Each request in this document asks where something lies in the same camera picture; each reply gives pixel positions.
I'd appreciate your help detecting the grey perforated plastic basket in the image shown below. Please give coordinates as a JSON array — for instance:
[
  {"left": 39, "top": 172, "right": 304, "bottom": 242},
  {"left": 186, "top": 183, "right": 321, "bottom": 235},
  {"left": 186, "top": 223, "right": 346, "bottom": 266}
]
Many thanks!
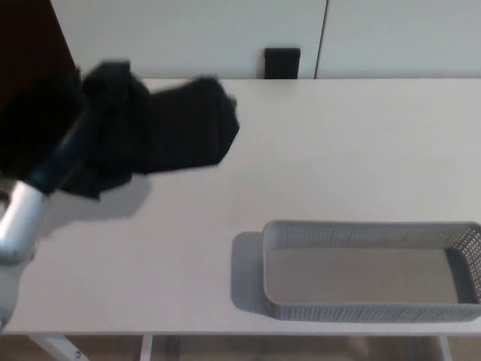
[{"left": 262, "top": 220, "right": 481, "bottom": 323}]

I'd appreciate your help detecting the white cabinet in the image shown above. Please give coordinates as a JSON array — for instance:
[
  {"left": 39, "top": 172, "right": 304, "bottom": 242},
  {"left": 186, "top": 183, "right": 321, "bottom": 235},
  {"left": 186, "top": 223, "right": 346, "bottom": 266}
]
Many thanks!
[{"left": 50, "top": 0, "right": 481, "bottom": 80}]

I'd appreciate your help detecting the dark brown wooden panel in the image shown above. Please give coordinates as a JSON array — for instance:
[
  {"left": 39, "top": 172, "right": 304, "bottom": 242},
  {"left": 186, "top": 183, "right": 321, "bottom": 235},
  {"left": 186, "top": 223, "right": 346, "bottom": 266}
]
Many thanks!
[{"left": 0, "top": 0, "right": 78, "bottom": 95}]

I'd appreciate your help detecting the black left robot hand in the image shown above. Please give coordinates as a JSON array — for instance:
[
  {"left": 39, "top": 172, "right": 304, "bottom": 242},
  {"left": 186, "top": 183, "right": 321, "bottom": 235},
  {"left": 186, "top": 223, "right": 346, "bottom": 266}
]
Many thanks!
[{"left": 28, "top": 59, "right": 151, "bottom": 199}]

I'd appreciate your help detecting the black wall socket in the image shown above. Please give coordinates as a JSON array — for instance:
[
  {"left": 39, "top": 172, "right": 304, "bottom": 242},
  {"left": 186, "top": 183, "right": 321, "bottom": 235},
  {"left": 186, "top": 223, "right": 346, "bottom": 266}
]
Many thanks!
[{"left": 264, "top": 47, "right": 301, "bottom": 80}]

